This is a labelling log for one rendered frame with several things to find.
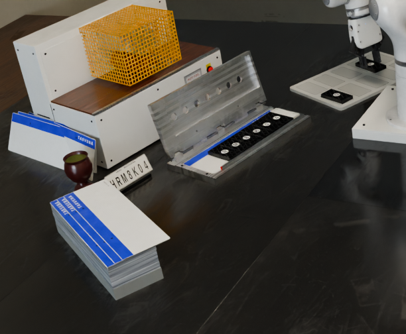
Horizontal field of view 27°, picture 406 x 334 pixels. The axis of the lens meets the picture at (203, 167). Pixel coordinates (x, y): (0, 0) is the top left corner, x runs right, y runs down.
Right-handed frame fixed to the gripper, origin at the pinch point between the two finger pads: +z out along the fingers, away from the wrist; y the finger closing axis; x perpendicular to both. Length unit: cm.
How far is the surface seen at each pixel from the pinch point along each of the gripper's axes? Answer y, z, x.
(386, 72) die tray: 8.1, 7.4, 3.3
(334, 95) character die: -16.7, 6.7, 0.8
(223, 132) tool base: -56, 5, 7
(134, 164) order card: -88, 3, 5
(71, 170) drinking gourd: -106, -2, 10
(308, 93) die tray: -19.2, 5.6, 11.6
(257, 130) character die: -49.0, 6.0, -1.8
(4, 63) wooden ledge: -82, -21, 143
